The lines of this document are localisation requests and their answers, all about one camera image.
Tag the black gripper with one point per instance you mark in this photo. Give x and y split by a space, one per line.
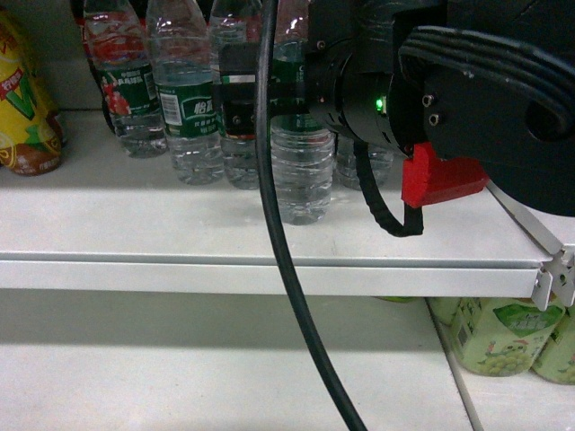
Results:
239 65

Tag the clear water bottle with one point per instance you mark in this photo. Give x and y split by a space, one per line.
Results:
301 150

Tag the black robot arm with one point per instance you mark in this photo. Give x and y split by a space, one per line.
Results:
440 98

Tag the water bottle red players label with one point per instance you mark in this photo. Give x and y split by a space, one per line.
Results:
240 157

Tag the water bottle right back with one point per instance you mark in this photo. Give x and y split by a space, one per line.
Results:
348 166

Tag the water bottle barcode label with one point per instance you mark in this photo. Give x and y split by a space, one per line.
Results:
178 46

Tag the water bottle far left back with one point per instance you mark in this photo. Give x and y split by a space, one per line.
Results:
116 43

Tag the white metal shelf board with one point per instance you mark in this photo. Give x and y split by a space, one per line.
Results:
103 221

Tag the white right shelf board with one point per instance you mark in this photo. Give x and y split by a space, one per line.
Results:
555 235

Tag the yellow lemon tea bottle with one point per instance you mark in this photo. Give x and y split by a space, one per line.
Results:
31 134

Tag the green grape drink bottle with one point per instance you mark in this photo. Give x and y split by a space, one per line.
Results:
501 337

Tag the green drink bottle right edge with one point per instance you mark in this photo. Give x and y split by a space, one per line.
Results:
555 362

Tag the red plastic bracket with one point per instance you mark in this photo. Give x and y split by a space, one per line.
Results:
429 180

